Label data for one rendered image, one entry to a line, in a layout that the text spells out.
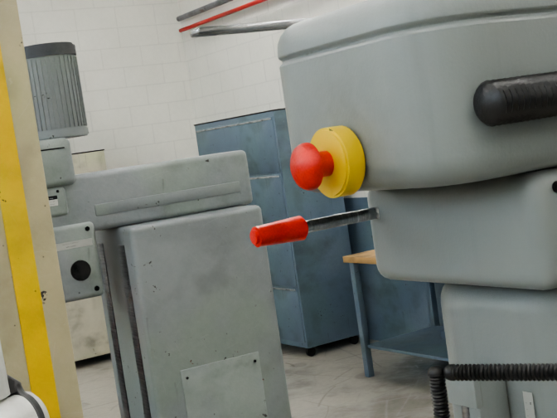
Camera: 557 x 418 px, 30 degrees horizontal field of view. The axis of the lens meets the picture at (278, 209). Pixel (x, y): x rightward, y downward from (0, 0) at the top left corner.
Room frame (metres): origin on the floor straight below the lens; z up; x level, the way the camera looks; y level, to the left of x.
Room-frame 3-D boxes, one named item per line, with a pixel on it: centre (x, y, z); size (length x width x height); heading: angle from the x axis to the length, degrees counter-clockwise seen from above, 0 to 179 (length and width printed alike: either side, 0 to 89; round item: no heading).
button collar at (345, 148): (0.88, -0.05, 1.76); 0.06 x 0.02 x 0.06; 31
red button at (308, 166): (0.87, -0.03, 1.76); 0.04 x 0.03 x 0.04; 31
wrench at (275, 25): (1.02, -0.05, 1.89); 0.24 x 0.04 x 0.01; 119
